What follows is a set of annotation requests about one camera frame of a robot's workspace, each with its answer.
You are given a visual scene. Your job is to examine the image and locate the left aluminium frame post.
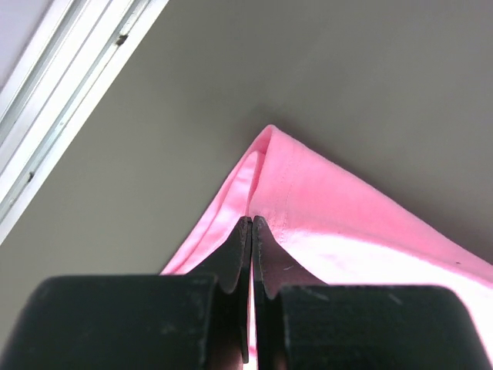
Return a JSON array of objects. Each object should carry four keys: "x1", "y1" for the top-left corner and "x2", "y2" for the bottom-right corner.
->
[{"x1": 1, "y1": 1, "x2": 166, "y2": 237}]

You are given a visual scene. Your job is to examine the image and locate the pink t shirt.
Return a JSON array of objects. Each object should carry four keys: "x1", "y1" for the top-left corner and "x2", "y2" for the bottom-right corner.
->
[{"x1": 164, "y1": 125, "x2": 492, "y2": 352}]

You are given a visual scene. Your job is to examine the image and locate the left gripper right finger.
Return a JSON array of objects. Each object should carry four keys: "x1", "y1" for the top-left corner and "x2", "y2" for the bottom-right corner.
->
[{"x1": 252, "y1": 216, "x2": 325, "y2": 366}]

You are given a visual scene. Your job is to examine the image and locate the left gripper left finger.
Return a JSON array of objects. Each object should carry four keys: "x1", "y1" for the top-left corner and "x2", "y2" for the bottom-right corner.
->
[{"x1": 189, "y1": 217, "x2": 253, "y2": 365}]

